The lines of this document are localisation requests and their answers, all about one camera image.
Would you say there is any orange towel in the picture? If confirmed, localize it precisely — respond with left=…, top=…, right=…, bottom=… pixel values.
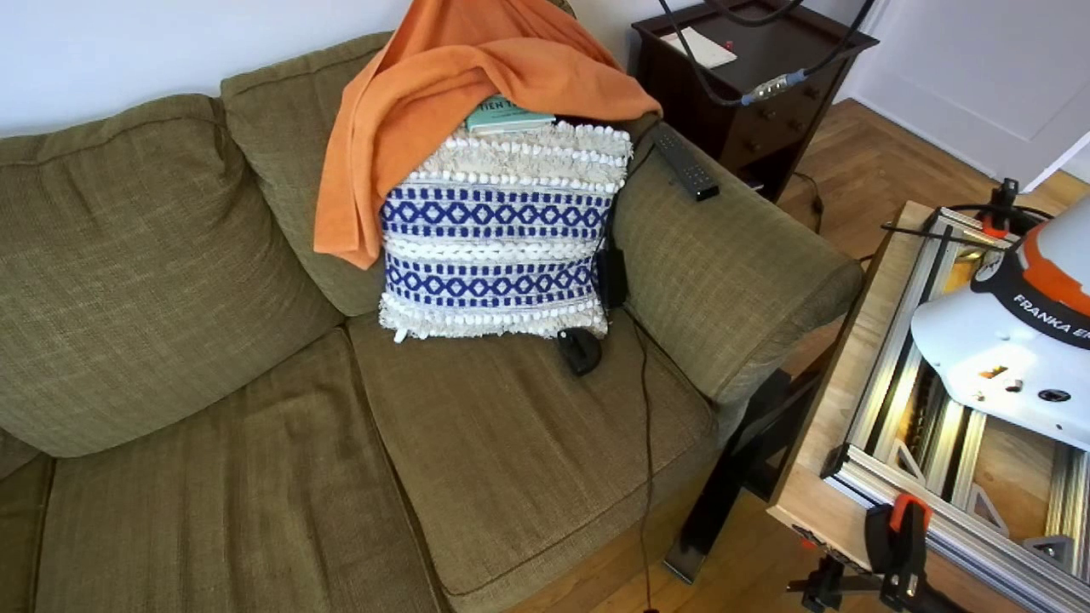
left=309, top=0, right=663, bottom=273

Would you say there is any blue white patterned pillow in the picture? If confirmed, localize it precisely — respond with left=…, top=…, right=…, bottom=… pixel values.
left=370, top=116, right=636, bottom=346

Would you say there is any olive sofa seat cushion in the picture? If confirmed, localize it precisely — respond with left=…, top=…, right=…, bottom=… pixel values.
left=32, top=327, right=445, bottom=613
left=344, top=303, right=721, bottom=599

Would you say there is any olive green sofa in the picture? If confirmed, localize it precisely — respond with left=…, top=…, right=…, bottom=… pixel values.
left=0, top=0, right=865, bottom=613

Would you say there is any black remote control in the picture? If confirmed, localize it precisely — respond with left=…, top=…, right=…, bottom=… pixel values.
left=646, top=118, right=721, bottom=205

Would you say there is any black stand leg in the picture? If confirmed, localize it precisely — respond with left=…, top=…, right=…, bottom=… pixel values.
left=663, top=369, right=798, bottom=586

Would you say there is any dark wooden side table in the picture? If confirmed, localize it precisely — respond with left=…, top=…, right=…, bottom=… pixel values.
left=631, top=0, right=883, bottom=205

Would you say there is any white paper sheet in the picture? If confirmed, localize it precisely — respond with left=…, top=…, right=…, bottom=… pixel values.
left=656, top=23, right=738, bottom=70

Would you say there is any olive sofa back cushion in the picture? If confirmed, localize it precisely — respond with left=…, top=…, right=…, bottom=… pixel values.
left=218, top=29, right=395, bottom=319
left=0, top=92, right=344, bottom=462

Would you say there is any orange black clamp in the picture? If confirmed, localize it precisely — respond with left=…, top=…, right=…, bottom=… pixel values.
left=791, top=491, right=966, bottom=613
left=883, top=175, right=1056, bottom=248

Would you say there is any thin black cable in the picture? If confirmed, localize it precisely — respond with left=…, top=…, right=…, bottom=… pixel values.
left=628, top=319, right=663, bottom=613

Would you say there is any black cable with grey connector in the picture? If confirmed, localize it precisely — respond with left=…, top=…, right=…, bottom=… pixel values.
left=653, top=0, right=879, bottom=113

